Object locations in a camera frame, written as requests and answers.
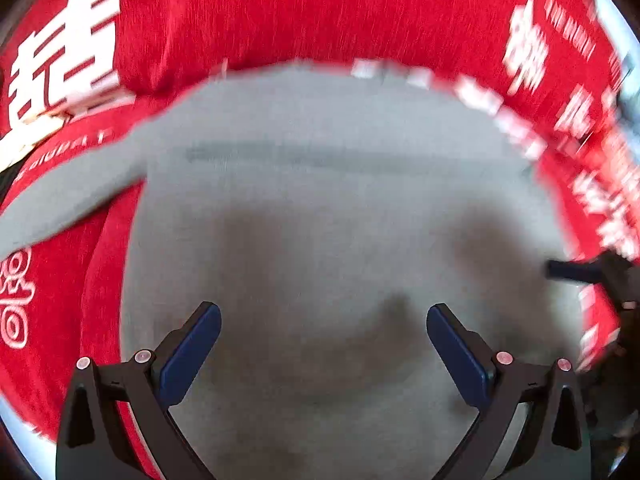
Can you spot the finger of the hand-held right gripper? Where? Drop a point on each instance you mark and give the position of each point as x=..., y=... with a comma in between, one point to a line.
x=575, y=270

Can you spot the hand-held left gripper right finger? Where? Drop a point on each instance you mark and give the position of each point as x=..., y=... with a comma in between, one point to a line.
x=456, y=350

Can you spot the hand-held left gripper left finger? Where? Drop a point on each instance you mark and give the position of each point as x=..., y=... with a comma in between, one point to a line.
x=192, y=347

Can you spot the grey small garment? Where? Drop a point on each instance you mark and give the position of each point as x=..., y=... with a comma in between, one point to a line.
x=325, y=240

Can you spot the pile of mixed clothes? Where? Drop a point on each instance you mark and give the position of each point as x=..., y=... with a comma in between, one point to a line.
x=25, y=137

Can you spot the red printed blanket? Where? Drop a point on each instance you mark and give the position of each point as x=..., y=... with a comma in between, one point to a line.
x=300, y=15

